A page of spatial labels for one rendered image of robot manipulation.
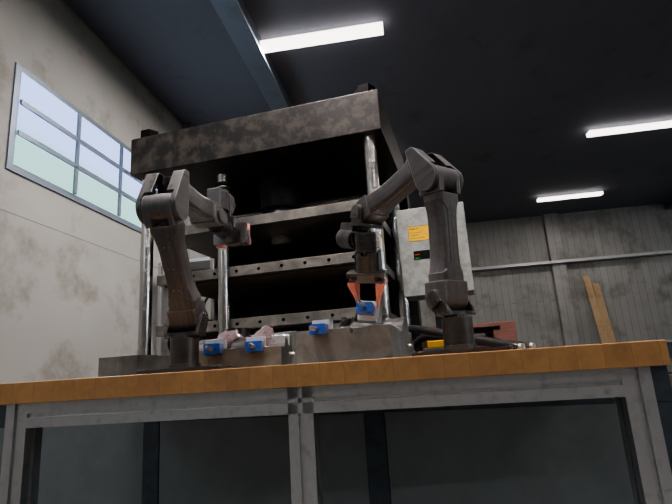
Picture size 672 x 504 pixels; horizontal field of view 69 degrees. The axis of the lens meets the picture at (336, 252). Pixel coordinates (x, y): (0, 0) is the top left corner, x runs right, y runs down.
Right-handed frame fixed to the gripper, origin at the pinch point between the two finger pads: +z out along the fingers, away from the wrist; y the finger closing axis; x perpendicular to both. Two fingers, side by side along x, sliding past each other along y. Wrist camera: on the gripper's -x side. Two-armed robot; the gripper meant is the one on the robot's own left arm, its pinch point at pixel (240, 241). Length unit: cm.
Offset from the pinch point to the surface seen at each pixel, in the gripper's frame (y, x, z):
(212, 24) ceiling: 98, -271, 209
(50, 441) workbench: 58, 57, -3
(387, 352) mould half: -44, 38, -13
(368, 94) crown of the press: -42, -81, 55
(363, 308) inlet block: -39, 27, -17
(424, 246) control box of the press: -60, -11, 71
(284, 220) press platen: 4, -32, 75
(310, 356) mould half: -23.3, 37.6, -10.9
